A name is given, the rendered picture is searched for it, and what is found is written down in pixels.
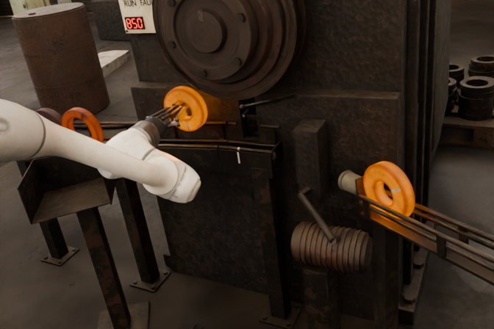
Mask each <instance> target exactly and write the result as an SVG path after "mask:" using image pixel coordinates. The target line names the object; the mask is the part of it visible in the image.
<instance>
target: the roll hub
mask: <svg viewBox="0 0 494 329"><path fill-rule="evenodd" d="M175 1H176V5H175V7H170V6H169V5H168V0H167V1H166V3H165V7H164V11H163V17H162V24H163V31H164V35H165V39H166V42H167V44H168V42H169V41H173V42H175V44H176V47H175V49H170V50H171V53H172V54H173V55H174V57H175V58H176V60H177V61H178V62H179V63H180V64H181V65H182V66H183V67H184V68H185V69H186V70H188V71H189V72H191V73H192V74H194V75H196V76H198V77H200V75H199V71H200V70H205V71H206V72H207V76H206V77H205V78H203V79H209V80H220V79H226V78H228V77H230V76H232V75H234V74H235V73H236V72H238V71H239V70H241V69H242V68H244V67H245V66H246V65H247V64H248V63H249V61H250V60H251V58H252V57H253V55H254V52H255V51H256V48H257V42H258V24H257V18H256V15H255V13H254V10H253V7H252V6H251V4H250V2H249V0H175ZM238 13H242V14H244V16H245V20H244V22H238V21H237V19H236V16H237V14H238ZM235 57H239V58H240V60H241V61H242V62H241V65H240V66H235V65H234V63H233V60H234V58H235ZM201 78H202V77H201Z"/></svg>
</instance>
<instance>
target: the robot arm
mask: <svg viewBox="0 0 494 329"><path fill-rule="evenodd" d="M187 108H189V106H188V105H187V104H186V103H184V102H179V103H178V104H177V105H175V104H172V107H170V106H167V107H166V108H164V109H161V110H160V111H158V112H156V113H154V114H153V115H150V116H148V117H146V119H145V120H142V121H139V122H138V123H136V124H135V125H133V127H131V128H129V129H128V130H126V131H122V132H121V133H119V134H117V135H115V136H114V137H113V138H112V139H111V140H109V141H108V142H107V143H106V144H104V143H101V142H99V141H97V140H94V139H92V138H89V137H86V136H85V135H83V134H80V133H77V132H75V131H72V130H70V129H67V128H64V127H62V126H59V125H57V124H56V123H53V122H51V121H50V120H48V119H46V118H44V117H43V116H41V115H39V114H38V113H36V112H35V111H33V110H31V109H27V108H26V107H24V106H21V105H20V104H17V103H14V102H11V101H7V100H4V99H0V162H12V161H21V160H28V159H34V158H37V157H42V156H60V157H63V158H66V159H71V160H74V161H76V162H80V163H82V164H85V165H89V166H91V167H95V168H97V169H98V171H99V172H100V174H102V175H103V177H105V178H108V179H115V178H122V177H124V178H127V179H130V180H133V181H136V182H139V183H141V184H143V186H144V187H145V188H146V189H147V190H148V191H149V192H150V193H152V194H155V195H158V196H160V197H162V198H164V199H169V200H172V201H174V202H177V203H187V202H190V201H192V200H193V199H194V197H195V196H196V194H197V192H198V190H199V188H200V186H201V181H200V177H199V176H198V174H197V172H196V171H195V170H194V169H193V168H192V167H190V166H189V165H187V164H185V163H184V162H182V161H181V160H179V159H177V158H176V157H174V156H172V155H170V154H168V153H165V152H162V151H159V150H157V149H156V148H155V147H156V146H157V145H158V144H159V142H160V140H161V139H162V138H163V137H164V136H165V133H166V131H167V130H168V129H170V128H171V127H172V126H177V127H180V126H181V122H182V121H183V120H184V118H185V117H186V115H187Z"/></svg>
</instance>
